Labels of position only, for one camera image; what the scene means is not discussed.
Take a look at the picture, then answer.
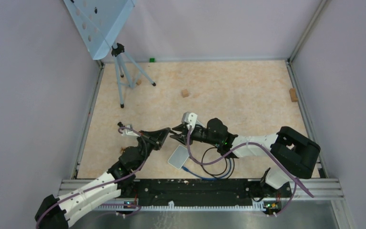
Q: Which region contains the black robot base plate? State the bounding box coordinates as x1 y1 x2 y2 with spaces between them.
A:
121 178 292 207

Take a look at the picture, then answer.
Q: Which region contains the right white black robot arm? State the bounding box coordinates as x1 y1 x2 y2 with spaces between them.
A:
170 118 321 197

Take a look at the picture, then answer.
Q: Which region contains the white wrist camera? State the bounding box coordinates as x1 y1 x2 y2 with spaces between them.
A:
118 125 141 137
182 112 198 130

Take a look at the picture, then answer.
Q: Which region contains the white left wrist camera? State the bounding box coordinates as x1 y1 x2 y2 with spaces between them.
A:
118 125 141 137

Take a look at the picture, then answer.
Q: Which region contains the blue perforated metal panel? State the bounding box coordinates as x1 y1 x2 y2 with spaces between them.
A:
63 0 137 60

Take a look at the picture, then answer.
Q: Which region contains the grey network switch box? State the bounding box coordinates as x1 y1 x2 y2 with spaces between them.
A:
167 146 189 169

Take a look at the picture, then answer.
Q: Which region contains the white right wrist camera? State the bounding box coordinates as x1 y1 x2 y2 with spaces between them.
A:
182 112 198 130

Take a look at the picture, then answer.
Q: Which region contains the wooden block at right edge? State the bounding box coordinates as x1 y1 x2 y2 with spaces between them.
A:
289 88 298 103

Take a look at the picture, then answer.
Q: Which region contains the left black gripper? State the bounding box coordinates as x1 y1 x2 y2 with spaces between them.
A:
135 128 171 171

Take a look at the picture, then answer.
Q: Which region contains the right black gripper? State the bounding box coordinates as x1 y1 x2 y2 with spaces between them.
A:
170 123 220 146

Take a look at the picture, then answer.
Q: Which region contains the blue tripod stand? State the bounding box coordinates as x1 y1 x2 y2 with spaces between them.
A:
111 42 156 108

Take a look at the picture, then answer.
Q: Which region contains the small wooden cube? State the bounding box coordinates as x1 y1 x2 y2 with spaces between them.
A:
181 89 190 98

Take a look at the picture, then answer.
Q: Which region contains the white slotted cable duct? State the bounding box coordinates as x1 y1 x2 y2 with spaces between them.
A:
94 202 266 211

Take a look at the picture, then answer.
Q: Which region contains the blue ethernet cable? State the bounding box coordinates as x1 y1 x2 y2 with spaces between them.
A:
181 158 236 181

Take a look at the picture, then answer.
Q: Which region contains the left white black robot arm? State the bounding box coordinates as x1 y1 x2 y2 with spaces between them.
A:
35 126 170 229

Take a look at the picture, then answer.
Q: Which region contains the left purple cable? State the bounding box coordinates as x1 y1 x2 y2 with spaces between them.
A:
35 126 149 229

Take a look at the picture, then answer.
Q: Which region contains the black power cable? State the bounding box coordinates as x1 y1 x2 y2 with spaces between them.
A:
200 146 235 177

